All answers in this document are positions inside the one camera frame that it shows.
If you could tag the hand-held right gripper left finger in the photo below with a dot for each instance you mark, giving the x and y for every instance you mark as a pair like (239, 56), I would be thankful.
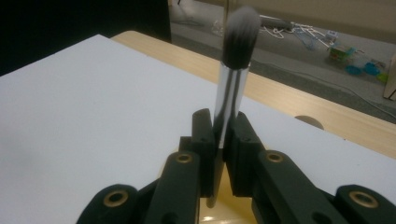
(205, 146)

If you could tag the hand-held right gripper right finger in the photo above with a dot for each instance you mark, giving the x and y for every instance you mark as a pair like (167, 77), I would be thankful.
(243, 149)

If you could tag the black makeup brush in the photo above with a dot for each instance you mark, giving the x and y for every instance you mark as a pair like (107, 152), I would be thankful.
(232, 90)

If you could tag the white board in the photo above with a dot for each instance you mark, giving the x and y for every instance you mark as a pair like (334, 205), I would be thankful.
(93, 124)

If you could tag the clear plastic bag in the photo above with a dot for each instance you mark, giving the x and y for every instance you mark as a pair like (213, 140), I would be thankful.
(218, 28)

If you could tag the light blue hangers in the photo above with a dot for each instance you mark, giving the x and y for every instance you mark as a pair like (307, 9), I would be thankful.
(309, 37)

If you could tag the colourful plastic toys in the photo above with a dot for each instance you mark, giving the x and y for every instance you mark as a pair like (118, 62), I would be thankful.
(351, 59)

